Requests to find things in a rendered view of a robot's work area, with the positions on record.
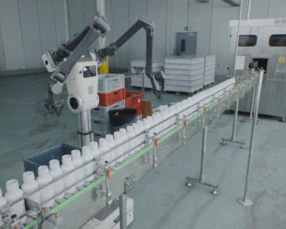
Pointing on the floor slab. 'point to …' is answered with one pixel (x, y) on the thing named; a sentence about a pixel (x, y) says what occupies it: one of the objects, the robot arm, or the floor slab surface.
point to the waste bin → (121, 119)
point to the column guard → (104, 67)
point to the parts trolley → (131, 77)
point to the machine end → (266, 62)
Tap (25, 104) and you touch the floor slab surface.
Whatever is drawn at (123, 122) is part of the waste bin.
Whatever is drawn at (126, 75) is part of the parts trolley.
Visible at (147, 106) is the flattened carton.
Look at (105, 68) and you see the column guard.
